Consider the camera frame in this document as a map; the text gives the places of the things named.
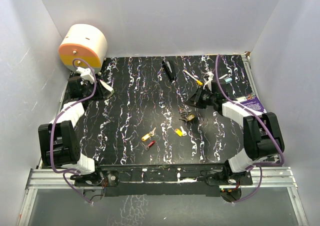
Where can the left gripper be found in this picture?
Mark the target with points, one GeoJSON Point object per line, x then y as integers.
{"type": "Point", "coordinates": [102, 92]}

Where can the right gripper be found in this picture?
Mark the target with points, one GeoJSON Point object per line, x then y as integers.
{"type": "Point", "coordinates": [195, 100]}

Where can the metal keyring with keys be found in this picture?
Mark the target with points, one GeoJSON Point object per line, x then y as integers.
{"type": "Point", "coordinates": [183, 113]}

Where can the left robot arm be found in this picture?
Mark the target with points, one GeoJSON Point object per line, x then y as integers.
{"type": "Point", "coordinates": [61, 140]}

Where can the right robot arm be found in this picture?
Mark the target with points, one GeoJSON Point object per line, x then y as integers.
{"type": "Point", "coordinates": [262, 137]}

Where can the small white card box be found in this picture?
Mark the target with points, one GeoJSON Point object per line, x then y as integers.
{"type": "Point", "coordinates": [109, 91]}

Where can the white pen yellow cap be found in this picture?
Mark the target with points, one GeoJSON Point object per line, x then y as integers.
{"type": "Point", "coordinates": [193, 77]}

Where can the black folding tool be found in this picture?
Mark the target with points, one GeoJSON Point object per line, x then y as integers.
{"type": "Point", "coordinates": [170, 70]}

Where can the round pastel drawer box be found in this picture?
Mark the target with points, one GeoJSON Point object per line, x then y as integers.
{"type": "Point", "coordinates": [83, 44]}

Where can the purple booklet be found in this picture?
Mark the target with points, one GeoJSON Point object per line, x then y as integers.
{"type": "Point", "coordinates": [252, 102]}

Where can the red headed key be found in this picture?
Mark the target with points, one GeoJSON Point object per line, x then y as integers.
{"type": "Point", "coordinates": [147, 145]}

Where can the black base bar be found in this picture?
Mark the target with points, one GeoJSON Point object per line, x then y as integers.
{"type": "Point", "coordinates": [163, 179]}

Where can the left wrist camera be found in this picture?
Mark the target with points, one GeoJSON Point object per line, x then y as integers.
{"type": "Point", "coordinates": [86, 74]}

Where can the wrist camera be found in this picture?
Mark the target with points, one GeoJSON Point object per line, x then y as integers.
{"type": "Point", "coordinates": [209, 82]}
{"type": "Point", "coordinates": [86, 74]}

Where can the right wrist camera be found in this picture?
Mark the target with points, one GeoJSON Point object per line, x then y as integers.
{"type": "Point", "coordinates": [209, 82]}

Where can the aluminium frame rail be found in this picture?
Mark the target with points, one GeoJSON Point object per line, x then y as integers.
{"type": "Point", "coordinates": [272, 177]}

